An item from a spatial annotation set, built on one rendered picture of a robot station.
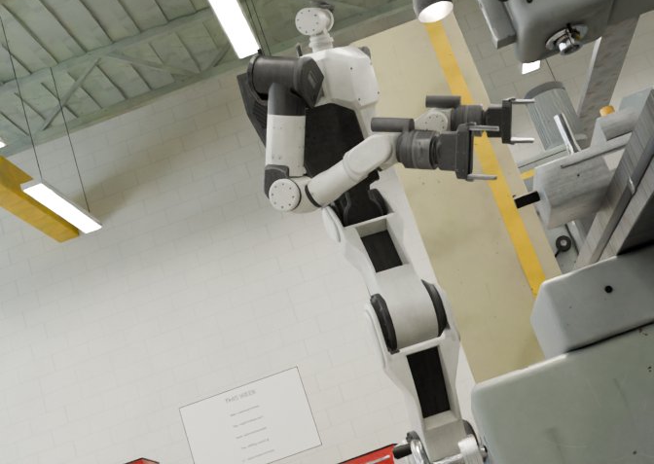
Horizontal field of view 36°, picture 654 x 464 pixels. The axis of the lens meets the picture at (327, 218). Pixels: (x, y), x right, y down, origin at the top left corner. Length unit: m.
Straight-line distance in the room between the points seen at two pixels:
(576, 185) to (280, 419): 9.56
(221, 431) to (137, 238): 2.44
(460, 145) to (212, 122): 9.87
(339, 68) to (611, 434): 1.18
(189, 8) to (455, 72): 7.30
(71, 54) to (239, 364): 3.83
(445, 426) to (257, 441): 8.71
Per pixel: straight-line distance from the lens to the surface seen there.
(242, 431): 11.11
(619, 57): 9.06
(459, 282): 3.61
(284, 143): 2.35
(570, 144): 2.39
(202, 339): 11.33
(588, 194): 1.59
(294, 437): 10.99
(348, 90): 2.45
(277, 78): 2.35
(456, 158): 2.20
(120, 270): 11.78
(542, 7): 1.93
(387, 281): 2.38
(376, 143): 2.23
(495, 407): 1.66
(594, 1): 1.96
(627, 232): 1.58
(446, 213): 3.67
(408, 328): 2.33
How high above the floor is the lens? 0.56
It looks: 17 degrees up
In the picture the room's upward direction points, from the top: 19 degrees counter-clockwise
